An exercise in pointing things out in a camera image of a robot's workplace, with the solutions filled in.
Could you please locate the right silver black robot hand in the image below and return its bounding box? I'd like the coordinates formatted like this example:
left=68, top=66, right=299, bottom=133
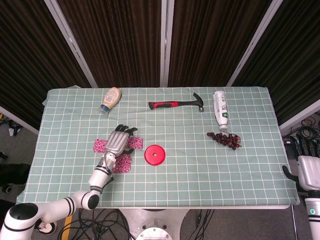
left=281, top=133, right=320, bottom=193

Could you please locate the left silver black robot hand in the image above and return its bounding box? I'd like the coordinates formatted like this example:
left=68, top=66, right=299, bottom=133
left=106, top=124, right=139, bottom=155

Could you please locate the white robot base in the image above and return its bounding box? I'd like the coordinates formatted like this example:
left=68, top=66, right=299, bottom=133
left=119, top=208, right=191, bottom=240

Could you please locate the red disc with hole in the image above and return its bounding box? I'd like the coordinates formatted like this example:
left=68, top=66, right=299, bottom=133
left=144, top=144, right=167, bottom=166

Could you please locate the beige mayonnaise squeeze bottle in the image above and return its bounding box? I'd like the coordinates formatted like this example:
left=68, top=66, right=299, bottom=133
left=100, top=86, right=123, bottom=115

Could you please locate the red black claw hammer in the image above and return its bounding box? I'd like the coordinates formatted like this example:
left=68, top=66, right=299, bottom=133
left=148, top=92, right=205, bottom=113

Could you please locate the green white checked tablecloth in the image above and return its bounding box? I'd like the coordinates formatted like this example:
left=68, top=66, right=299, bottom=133
left=15, top=86, right=301, bottom=209

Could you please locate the dark red grape bunch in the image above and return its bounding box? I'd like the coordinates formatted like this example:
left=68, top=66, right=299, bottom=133
left=206, top=131, right=243, bottom=151

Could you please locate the dark brown corrugated panel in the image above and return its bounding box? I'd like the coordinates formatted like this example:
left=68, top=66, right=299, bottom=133
left=0, top=0, right=93, bottom=131
left=57, top=0, right=164, bottom=89
left=232, top=0, right=320, bottom=126
left=168, top=0, right=274, bottom=88

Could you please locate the white green plastic bottle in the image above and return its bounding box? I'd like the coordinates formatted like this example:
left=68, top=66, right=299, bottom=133
left=212, top=90, right=230, bottom=132

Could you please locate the black floor cable tangle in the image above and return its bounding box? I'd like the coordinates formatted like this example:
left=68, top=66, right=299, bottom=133
left=59, top=208, right=131, bottom=240
left=189, top=208, right=216, bottom=240
left=282, top=111, right=320, bottom=146

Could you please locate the white frame beam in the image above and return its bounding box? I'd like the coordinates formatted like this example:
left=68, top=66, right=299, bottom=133
left=0, top=105, right=40, bottom=136
left=278, top=98, right=320, bottom=133

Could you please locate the white frame post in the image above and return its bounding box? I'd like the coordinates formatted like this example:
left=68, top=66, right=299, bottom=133
left=44, top=0, right=99, bottom=89
left=159, top=0, right=175, bottom=88
left=225, top=0, right=285, bottom=87

